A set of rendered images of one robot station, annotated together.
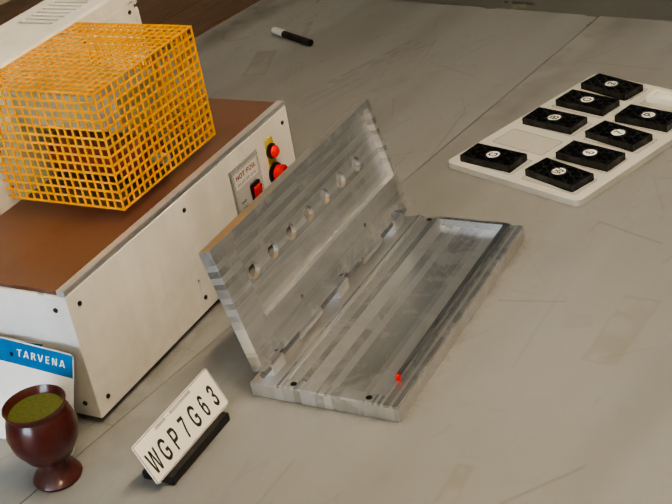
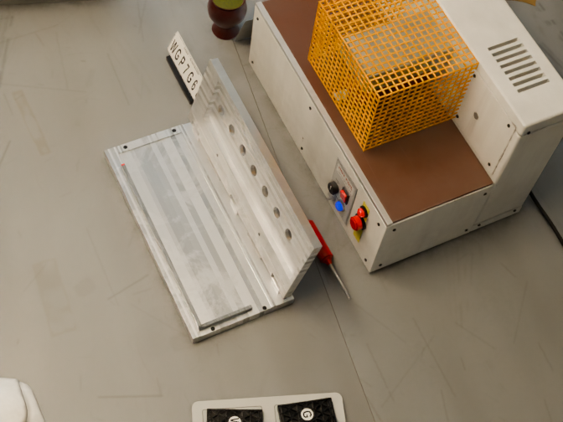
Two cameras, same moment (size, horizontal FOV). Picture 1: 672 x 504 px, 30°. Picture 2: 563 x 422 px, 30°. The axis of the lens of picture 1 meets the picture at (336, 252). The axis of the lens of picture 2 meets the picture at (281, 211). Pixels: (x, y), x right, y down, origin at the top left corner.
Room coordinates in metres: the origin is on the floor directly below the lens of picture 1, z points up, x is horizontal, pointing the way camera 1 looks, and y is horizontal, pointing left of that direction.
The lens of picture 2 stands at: (1.95, -0.91, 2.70)
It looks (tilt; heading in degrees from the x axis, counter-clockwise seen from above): 60 degrees down; 112
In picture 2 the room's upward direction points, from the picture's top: 11 degrees clockwise
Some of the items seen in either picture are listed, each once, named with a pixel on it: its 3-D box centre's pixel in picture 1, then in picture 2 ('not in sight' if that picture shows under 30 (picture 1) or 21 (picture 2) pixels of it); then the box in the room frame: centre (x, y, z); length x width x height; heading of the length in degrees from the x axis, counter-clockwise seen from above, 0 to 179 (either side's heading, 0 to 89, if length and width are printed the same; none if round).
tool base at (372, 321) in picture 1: (396, 300); (196, 223); (1.44, -0.07, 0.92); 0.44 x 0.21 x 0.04; 148
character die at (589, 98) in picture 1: (587, 102); not in sight; (1.96, -0.47, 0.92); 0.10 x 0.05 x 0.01; 38
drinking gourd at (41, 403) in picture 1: (46, 440); (226, 12); (1.21, 0.38, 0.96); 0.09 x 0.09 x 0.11
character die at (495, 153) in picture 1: (493, 157); (307, 415); (1.82, -0.28, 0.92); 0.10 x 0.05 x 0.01; 43
